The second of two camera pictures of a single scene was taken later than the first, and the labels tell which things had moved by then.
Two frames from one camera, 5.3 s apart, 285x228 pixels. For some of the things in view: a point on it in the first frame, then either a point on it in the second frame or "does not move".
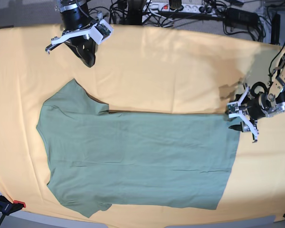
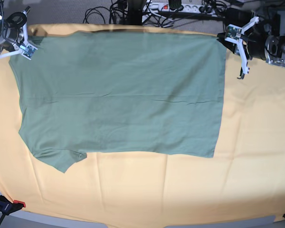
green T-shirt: x=97 y=158 -> x=122 y=92
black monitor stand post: x=135 y=10 does not move
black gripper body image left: x=75 y=19 -> x=13 y=33
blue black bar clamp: x=1 y=204 does not move
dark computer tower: x=275 y=29 does not move
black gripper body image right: x=258 y=105 -> x=255 y=46
